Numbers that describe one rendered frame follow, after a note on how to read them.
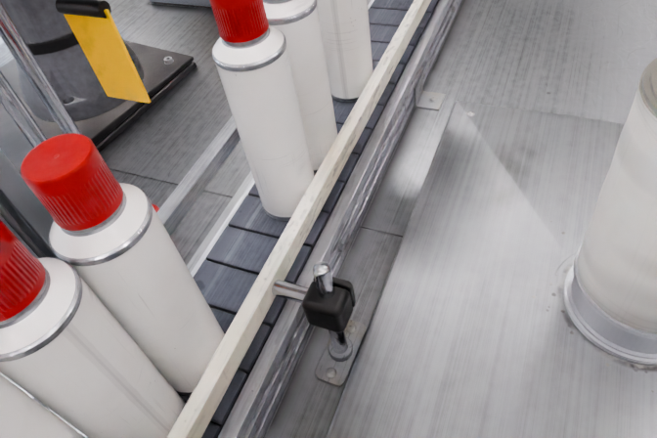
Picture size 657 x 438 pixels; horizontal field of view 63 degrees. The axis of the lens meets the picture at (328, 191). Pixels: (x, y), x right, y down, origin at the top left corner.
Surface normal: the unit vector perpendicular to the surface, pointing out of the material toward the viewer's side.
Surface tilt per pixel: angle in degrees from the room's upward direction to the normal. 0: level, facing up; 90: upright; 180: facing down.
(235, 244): 0
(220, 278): 0
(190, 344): 90
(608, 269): 88
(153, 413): 90
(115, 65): 90
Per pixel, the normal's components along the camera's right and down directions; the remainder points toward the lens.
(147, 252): 0.89, 0.24
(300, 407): -0.13, -0.68
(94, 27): -0.37, 0.71
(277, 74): 0.75, 0.41
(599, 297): -0.90, 0.39
